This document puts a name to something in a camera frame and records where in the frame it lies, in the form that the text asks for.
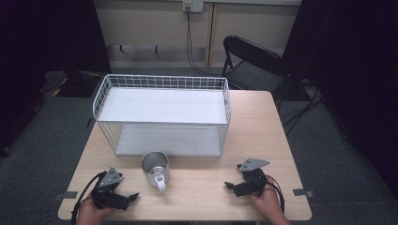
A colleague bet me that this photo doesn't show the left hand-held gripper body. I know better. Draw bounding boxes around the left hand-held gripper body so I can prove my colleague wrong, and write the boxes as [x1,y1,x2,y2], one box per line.
[90,167,131,211]

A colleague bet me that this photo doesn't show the white wire shelf rack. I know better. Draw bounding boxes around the white wire shelf rack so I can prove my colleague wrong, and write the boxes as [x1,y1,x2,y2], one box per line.
[92,73,233,158]

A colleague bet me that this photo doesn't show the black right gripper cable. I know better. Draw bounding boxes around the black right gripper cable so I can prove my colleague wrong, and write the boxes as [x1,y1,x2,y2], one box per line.
[265,174,286,214]

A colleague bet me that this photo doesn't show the dark stand base yellow tape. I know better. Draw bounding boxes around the dark stand base yellow tape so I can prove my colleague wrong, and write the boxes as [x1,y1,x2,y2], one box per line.
[38,69,106,98]

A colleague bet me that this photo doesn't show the grey tape strip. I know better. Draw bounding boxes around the grey tape strip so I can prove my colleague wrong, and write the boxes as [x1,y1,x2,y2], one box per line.
[53,190,79,202]
[292,187,315,199]

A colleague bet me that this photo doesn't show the person's left hand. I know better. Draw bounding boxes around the person's left hand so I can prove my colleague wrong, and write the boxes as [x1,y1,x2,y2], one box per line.
[75,196,114,225]

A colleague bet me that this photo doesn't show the dark curtain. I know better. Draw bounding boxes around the dark curtain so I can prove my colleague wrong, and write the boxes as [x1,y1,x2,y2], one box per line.
[282,0,398,191]
[0,0,113,158]

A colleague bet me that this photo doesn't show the person's right hand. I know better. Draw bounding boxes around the person's right hand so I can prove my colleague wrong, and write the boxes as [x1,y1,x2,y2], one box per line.
[250,184,283,220]

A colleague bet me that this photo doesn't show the black wall cable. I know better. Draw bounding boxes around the black wall cable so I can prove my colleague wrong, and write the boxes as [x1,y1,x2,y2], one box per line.
[185,6,223,78]

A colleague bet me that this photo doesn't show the black folding chair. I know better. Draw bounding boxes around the black folding chair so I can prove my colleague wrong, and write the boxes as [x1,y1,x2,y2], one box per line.
[221,35,293,101]

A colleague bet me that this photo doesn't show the white wall outlet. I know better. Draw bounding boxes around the white wall outlet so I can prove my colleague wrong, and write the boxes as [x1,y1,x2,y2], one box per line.
[182,0,205,14]

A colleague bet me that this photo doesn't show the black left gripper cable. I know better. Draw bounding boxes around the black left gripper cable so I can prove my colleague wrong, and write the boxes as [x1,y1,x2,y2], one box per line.
[70,171,108,225]

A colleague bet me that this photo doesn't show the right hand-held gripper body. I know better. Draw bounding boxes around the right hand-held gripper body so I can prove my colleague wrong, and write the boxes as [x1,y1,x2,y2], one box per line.
[233,157,270,198]

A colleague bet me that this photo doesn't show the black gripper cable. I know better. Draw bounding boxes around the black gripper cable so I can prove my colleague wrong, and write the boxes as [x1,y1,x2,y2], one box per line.
[265,174,286,214]
[70,171,108,225]

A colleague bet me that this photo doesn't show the wooden wall strip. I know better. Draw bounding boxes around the wooden wall strip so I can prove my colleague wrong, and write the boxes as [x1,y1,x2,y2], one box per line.
[205,2,219,68]

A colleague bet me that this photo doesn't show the black floor cables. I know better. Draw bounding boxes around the black floor cables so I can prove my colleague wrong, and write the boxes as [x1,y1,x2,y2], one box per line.
[281,79,327,136]

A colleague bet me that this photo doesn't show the white metal mug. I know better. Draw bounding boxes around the white metal mug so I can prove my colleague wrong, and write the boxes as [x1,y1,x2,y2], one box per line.
[140,151,171,193]

